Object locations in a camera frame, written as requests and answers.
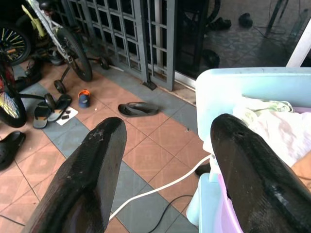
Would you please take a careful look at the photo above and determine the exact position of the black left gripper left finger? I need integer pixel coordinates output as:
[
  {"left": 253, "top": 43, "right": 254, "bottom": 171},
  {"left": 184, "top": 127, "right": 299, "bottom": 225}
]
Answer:
[{"left": 21, "top": 116, "right": 128, "bottom": 233}]

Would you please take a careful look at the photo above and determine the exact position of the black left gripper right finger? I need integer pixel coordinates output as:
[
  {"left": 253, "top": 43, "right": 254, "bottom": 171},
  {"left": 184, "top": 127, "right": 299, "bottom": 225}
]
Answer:
[{"left": 210, "top": 113, "right": 311, "bottom": 233}]

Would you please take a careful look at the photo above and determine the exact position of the pink plastic laundry basket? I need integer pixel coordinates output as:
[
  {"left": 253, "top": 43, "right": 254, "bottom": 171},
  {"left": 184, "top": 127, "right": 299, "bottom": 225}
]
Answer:
[{"left": 213, "top": 106, "right": 311, "bottom": 233}]

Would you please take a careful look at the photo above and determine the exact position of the orange cloth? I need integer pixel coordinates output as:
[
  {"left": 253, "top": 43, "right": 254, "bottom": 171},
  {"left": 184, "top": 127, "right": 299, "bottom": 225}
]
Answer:
[{"left": 290, "top": 155, "right": 311, "bottom": 192}]

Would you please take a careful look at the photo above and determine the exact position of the white floral cloth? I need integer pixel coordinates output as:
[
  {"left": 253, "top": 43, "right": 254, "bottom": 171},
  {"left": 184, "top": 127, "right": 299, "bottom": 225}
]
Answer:
[{"left": 232, "top": 95, "right": 311, "bottom": 168}]

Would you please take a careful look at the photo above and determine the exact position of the white flat board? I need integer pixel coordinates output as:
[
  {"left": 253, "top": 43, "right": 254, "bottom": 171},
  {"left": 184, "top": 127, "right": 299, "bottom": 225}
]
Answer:
[{"left": 56, "top": 106, "right": 79, "bottom": 126}]

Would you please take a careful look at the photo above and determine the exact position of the grey orange slide sandal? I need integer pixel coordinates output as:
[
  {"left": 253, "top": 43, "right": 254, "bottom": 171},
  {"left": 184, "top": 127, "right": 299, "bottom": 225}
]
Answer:
[
  {"left": 47, "top": 94, "right": 72, "bottom": 122},
  {"left": 32, "top": 101, "right": 52, "bottom": 130}
]

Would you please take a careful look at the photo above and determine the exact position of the blue orange child shoe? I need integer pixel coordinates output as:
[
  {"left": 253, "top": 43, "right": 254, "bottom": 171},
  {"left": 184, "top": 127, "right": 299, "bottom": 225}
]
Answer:
[{"left": 77, "top": 89, "right": 91, "bottom": 109}]

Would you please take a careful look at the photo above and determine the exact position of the black clog shoe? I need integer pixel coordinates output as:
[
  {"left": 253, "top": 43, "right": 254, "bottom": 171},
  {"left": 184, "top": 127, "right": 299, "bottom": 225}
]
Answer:
[{"left": 0, "top": 131, "right": 26, "bottom": 171}]

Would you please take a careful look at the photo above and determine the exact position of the black training wheel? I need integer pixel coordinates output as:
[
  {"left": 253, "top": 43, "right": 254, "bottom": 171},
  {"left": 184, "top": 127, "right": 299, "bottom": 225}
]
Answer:
[
  {"left": 44, "top": 93, "right": 57, "bottom": 112},
  {"left": 53, "top": 80, "right": 67, "bottom": 94},
  {"left": 99, "top": 56, "right": 110, "bottom": 70}
]

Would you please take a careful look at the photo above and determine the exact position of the dark grey flip-flop sandal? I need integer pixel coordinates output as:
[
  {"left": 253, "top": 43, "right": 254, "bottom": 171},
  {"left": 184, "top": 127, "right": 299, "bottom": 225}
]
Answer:
[{"left": 118, "top": 101, "right": 160, "bottom": 118}]

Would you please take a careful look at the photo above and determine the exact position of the light blue plastic basin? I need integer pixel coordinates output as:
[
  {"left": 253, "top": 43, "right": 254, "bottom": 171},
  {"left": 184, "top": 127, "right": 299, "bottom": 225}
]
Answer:
[{"left": 188, "top": 67, "right": 311, "bottom": 228}]

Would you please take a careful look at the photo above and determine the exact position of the bicycle with colourful spokes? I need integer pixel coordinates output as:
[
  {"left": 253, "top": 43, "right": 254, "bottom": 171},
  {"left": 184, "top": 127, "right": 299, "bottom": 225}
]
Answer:
[{"left": 0, "top": 52, "right": 28, "bottom": 129}]

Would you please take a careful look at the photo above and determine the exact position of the white yellow bicycle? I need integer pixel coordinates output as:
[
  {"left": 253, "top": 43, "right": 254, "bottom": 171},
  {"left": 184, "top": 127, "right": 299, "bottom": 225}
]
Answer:
[{"left": 21, "top": 0, "right": 93, "bottom": 82}]

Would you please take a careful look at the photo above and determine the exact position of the grey metal grille gate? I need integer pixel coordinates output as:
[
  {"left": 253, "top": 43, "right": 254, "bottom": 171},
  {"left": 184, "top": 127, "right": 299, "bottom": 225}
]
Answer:
[{"left": 60, "top": 0, "right": 176, "bottom": 92}]

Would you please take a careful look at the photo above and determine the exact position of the small wheel with yellow spokes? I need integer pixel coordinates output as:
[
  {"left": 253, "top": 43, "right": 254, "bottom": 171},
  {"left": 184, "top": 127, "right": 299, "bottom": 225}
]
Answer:
[{"left": 0, "top": 23, "right": 32, "bottom": 67}]

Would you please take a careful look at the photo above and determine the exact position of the white cable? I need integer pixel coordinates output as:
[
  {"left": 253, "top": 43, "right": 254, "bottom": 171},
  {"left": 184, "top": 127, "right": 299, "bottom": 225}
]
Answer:
[{"left": 108, "top": 154, "right": 212, "bottom": 221}]

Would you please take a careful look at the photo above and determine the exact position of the thin black cable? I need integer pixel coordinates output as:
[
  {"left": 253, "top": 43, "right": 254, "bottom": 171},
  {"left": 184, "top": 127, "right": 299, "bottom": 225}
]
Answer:
[{"left": 148, "top": 194, "right": 195, "bottom": 233}]

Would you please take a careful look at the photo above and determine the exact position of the white post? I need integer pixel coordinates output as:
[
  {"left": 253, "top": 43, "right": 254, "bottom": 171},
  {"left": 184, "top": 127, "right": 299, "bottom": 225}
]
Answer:
[{"left": 285, "top": 14, "right": 311, "bottom": 68}]

